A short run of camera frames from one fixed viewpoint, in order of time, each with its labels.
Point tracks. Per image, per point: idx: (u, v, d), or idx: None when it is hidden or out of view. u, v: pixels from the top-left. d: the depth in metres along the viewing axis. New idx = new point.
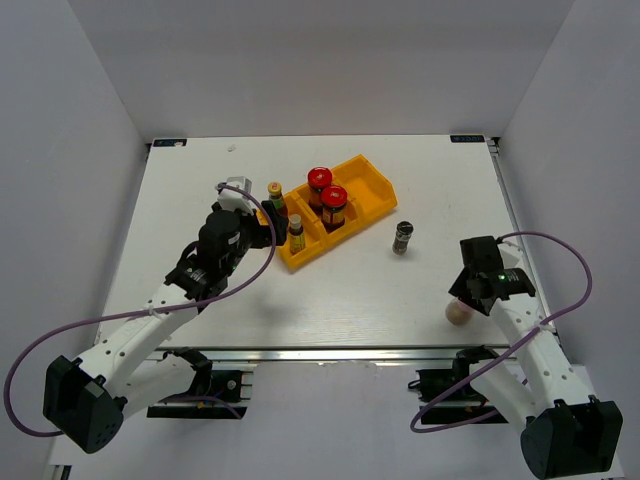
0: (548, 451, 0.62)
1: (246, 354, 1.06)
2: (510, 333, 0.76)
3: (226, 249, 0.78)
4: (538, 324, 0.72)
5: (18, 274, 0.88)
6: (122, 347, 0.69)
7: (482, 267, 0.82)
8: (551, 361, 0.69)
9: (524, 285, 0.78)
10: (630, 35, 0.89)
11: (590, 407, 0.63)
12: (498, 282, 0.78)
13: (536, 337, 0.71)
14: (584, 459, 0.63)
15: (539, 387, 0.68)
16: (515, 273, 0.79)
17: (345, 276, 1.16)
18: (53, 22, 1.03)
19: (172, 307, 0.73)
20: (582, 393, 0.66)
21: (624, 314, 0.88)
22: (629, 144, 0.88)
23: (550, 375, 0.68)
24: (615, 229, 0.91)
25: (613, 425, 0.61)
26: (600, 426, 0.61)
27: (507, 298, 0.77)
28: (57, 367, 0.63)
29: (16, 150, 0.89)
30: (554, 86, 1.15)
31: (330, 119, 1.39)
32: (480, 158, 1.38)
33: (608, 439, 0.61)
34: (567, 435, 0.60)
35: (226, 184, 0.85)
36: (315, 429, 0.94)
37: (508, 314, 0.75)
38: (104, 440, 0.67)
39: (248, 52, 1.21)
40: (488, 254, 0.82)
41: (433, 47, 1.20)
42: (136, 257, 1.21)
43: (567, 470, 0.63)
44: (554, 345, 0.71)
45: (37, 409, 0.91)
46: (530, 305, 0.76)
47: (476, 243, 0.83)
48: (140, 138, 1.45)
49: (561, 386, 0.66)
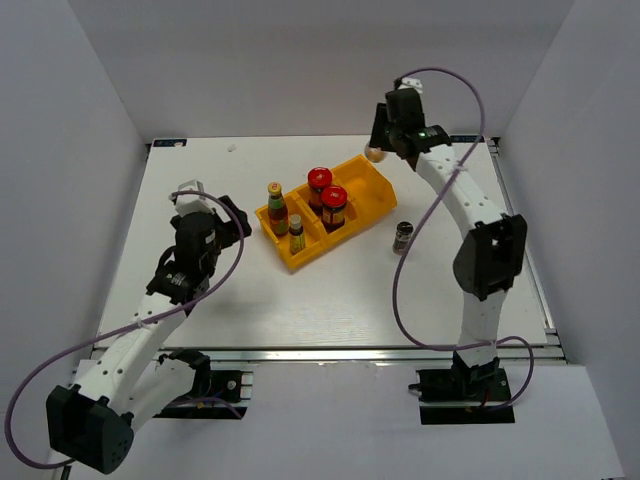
0: (473, 267, 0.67)
1: (246, 353, 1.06)
2: (432, 181, 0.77)
3: (204, 248, 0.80)
4: (458, 168, 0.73)
5: (18, 274, 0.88)
6: (118, 365, 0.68)
7: (406, 127, 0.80)
8: (469, 194, 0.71)
9: (441, 138, 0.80)
10: (630, 35, 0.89)
11: (503, 223, 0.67)
12: (420, 140, 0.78)
13: (458, 180, 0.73)
14: (502, 269, 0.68)
15: (462, 218, 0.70)
16: (434, 130, 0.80)
17: (345, 275, 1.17)
18: (53, 21, 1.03)
19: (159, 317, 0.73)
20: (496, 214, 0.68)
21: (624, 313, 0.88)
22: (628, 145, 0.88)
23: (471, 205, 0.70)
24: (615, 229, 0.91)
25: (522, 232, 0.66)
26: (510, 233, 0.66)
27: (428, 151, 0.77)
28: (56, 396, 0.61)
29: (17, 151, 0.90)
30: (555, 86, 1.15)
31: (330, 118, 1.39)
32: (480, 158, 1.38)
33: (519, 246, 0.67)
34: (485, 251, 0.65)
35: (179, 192, 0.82)
36: (316, 429, 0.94)
37: (431, 166, 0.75)
38: (120, 458, 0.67)
39: (247, 51, 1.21)
40: (413, 111, 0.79)
41: (432, 48, 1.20)
42: (136, 256, 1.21)
43: (491, 281, 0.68)
44: (471, 181, 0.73)
45: (39, 408, 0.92)
46: (448, 153, 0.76)
47: (401, 99, 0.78)
48: (140, 138, 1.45)
49: (480, 211, 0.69)
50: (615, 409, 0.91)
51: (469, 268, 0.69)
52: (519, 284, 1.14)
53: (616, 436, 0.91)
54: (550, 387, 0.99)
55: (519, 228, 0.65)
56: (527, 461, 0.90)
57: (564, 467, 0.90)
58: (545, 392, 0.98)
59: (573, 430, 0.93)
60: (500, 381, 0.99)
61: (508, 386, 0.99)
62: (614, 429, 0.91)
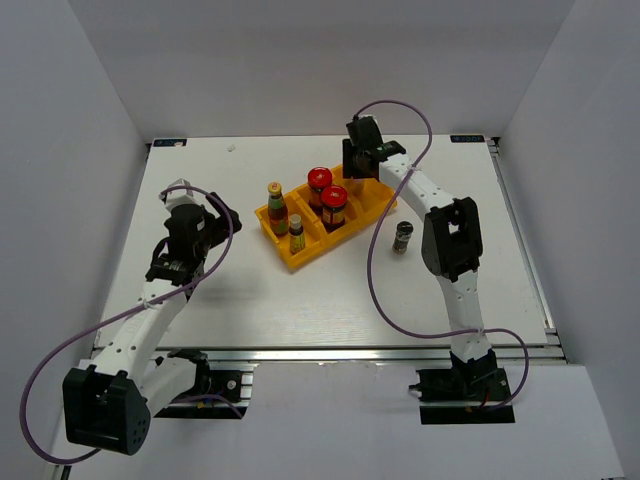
0: (436, 249, 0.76)
1: (251, 353, 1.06)
2: (392, 184, 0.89)
3: (196, 234, 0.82)
4: (411, 167, 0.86)
5: (18, 274, 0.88)
6: (131, 342, 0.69)
7: (366, 146, 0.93)
8: (424, 187, 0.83)
9: (397, 148, 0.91)
10: (630, 34, 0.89)
11: (457, 209, 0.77)
12: (378, 151, 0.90)
13: (413, 177, 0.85)
14: (462, 248, 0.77)
15: (420, 208, 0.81)
16: (390, 143, 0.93)
17: (345, 275, 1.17)
18: (53, 20, 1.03)
19: (164, 297, 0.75)
20: (448, 200, 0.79)
21: (625, 314, 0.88)
22: (628, 145, 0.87)
23: (426, 196, 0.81)
24: (616, 228, 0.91)
25: (472, 213, 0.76)
26: (465, 217, 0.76)
27: (386, 159, 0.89)
28: (73, 379, 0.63)
29: (16, 151, 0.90)
30: (554, 86, 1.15)
31: (330, 118, 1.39)
32: (479, 158, 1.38)
33: (474, 226, 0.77)
34: (444, 230, 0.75)
35: (168, 189, 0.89)
36: (316, 429, 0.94)
37: (388, 169, 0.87)
38: (140, 440, 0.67)
39: (247, 51, 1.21)
40: (370, 133, 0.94)
41: (432, 47, 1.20)
42: (136, 256, 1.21)
43: (454, 261, 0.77)
44: (425, 178, 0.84)
45: (39, 407, 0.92)
46: (404, 159, 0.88)
47: (358, 125, 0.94)
48: (140, 138, 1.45)
49: (433, 199, 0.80)
50: (615, 410, 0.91)
51: (434, 251, 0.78)
52: (519, 284, 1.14)
53: (617, 437, 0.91)
54: (550, 387, 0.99)
55: (471, 211, 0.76)
56: (527, 461, 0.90)
57: (564, 467, 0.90)
58: (545, 392, 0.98)
59: (574, 431, 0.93)
60: (500, 381, 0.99)
61: (508, 385, 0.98)
62: (615, 430, 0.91)
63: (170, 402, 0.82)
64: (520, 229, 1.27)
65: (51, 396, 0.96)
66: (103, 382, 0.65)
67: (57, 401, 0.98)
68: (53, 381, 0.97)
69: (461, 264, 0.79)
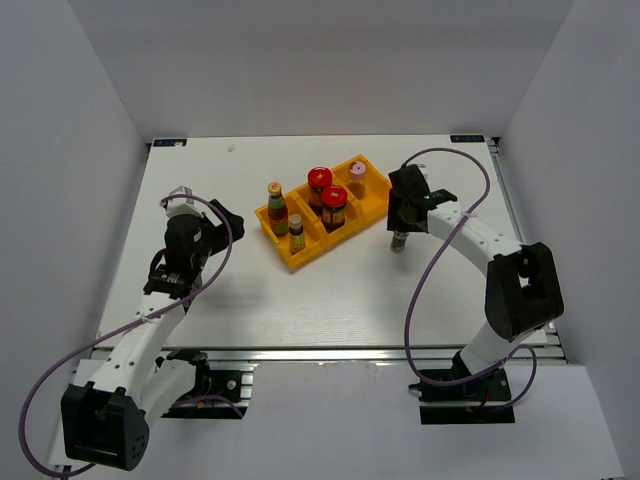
0: (505, 304, 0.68)
1: (251, 354, 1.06)
2: (443, 233, 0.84)
3: (194, 245, 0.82)
4: (466, 214, 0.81)
5: (18, 275, 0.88)
6: (129, 358, 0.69)
7: (411, 196, 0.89)
8: (483, 232, 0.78)
9: (447, 197, 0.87)
10: (631, 33, 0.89)
11: (527, 258, 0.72)
12: (425, 202, 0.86)
13: (468, 224, 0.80)
14: (537, 303, 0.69)
15: (480, 255, 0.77)
16: (438, 192, 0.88)
17: (345, 275, 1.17)
18: (52, 20, 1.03)
19: (161, 311, 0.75)
20: (514, 246, 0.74)
21: (626, 314, 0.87)
22: (628, 145, 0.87)
23: (486, 242, 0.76)
24: (617, 228, 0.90)
25: (547, 263, 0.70)
26: (538, 267, 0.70)
27: (435, 208, 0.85)
28: (72, 396, 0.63)
29: (17, 152, 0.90)
30: (554, 85, 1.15)
31: (331, 118, 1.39)
32: (480, 158, 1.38)
33: (548, 276, 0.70)
34: (511, 279, 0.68)
35: (170, 198, 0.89)
36: (316, 430, 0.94)
37: (439, 217, 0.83)
38: (139, 455, 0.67)
39: (247, 51, 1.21)
40: (415, 182, 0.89)
41: (432, 47, 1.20)
42: (136, 257, 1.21)
43: (529, 319, 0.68)
44: (483, 223, 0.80)
45: (39, 409, 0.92)
46: (455, 206, 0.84)
47: (403, 174, 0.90)
48: (140, 138, 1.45)
49: (497, 246, 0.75)
50: (615, 410, 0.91)
51: (501, 307, 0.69)
52: None
53: (617, 437, 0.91)
54: (550, 387, 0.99)
55: (543, 259, 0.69)
56: (527, 460, 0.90)
57: (563, 467, 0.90)
58: (545, 391, 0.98)
59: (574, 431, 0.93)
60: (500, 381, 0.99)
61: (508, 386, 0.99)
62: (615, 429, 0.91)
63: (170, 404, 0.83)
64: (520, 229, 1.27)
65: (51, 397, 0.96)
66: (101, 399, 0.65)
67: (56, 402, 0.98)
68: (53, 383, 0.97)
69: (536, 323, 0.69)
